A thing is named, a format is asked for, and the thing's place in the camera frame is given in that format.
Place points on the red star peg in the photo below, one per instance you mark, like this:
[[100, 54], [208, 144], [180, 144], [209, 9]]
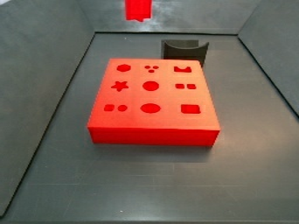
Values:
[[138, 9]]

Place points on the red shape sorter block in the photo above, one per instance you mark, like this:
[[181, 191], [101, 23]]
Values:
[[154, 101]]

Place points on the black curved holder block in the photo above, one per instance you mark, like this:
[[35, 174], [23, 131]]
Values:
[[177, 49]]

